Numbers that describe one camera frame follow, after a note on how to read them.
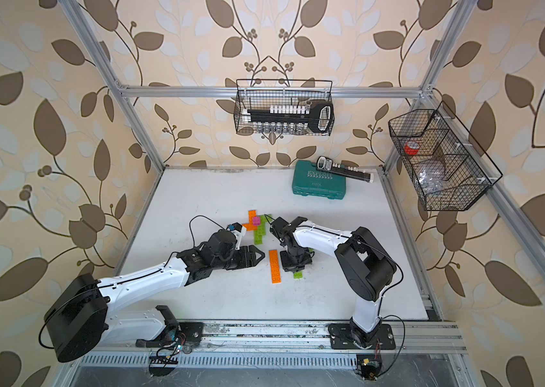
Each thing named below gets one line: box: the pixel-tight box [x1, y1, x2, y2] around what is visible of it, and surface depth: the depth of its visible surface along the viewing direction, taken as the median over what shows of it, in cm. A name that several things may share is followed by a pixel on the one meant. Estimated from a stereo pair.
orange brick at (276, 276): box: [270, 264, 282, 284], surface depth 88 cm
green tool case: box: [291, 159, 347, 200], surface depth 112 cm
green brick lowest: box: [253, 230, 264, 246], surface depth 98 cm
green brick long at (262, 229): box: [257, 223, 267, 236], surface depth 100 cm
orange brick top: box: [268, 249, 280, 274], surface depth 91 cm
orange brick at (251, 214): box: [247, 209, 258, 224], surface depth 105 cm
